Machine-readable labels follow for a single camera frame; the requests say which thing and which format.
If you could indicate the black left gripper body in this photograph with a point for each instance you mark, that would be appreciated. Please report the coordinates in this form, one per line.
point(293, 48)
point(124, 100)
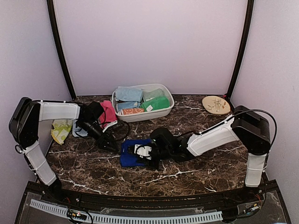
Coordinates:
point(87, 127)

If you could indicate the black front table rail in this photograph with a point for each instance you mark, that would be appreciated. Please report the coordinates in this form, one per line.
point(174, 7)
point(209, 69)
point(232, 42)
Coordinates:
point(268, 195)

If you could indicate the rolled pale green towel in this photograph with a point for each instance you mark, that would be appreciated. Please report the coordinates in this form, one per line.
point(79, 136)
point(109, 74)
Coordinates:
point(149, 95)

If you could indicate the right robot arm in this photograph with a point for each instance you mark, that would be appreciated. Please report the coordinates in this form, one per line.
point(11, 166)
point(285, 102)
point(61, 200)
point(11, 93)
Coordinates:
point(244, 125)

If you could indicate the black right frame post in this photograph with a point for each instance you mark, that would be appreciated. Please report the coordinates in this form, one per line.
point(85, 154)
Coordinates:
point(241, 50)

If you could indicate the yellow lemon print cloth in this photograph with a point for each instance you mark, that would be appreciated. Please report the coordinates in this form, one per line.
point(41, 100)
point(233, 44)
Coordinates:
point(60, 130)

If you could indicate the dark blue towel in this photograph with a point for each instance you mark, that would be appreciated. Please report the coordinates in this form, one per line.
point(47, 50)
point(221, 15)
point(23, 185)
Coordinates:
point(131, 160)

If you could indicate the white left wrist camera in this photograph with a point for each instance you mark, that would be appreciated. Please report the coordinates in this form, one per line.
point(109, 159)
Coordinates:
point(113, 126)

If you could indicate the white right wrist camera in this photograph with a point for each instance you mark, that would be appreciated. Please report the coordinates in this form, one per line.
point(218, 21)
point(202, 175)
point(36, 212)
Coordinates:
point(143, 151)

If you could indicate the rolled orange patterned towel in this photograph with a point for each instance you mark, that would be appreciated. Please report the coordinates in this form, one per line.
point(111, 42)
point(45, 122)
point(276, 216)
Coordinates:
point(130, 111)

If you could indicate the white slotted cable duct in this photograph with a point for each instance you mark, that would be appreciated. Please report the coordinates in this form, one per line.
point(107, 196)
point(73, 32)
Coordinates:
point(115, 216)

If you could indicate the rolled light blue towel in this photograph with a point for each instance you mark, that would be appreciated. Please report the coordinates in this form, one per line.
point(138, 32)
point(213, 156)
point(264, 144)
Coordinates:
point(127, 105)

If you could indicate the small pale blue cloth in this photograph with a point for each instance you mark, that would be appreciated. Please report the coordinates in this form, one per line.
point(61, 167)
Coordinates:
point(78, 131)

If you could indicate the black frame post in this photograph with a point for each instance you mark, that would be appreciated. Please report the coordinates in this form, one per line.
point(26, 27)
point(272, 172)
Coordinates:
point(59, 48)
point(241, 50)

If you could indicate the black left frame post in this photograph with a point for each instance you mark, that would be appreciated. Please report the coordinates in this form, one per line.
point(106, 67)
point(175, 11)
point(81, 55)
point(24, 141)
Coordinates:
point(59, 48)

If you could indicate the pink towel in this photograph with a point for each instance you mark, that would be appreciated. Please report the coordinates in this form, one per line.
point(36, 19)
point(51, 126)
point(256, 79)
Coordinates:
point(108, 115)

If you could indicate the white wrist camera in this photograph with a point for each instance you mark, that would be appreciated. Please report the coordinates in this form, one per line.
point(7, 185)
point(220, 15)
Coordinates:
point(143, 151)
point(113, 126)

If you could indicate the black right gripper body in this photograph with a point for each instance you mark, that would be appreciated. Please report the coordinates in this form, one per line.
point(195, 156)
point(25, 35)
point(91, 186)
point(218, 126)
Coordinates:
point(166, 152)

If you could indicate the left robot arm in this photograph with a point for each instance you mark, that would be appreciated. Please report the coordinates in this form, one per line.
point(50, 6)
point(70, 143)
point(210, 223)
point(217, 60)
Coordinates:
point(24, 127)

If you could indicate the large light blue towel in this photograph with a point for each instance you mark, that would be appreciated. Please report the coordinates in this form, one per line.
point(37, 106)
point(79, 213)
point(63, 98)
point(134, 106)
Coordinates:
point(127, 94)

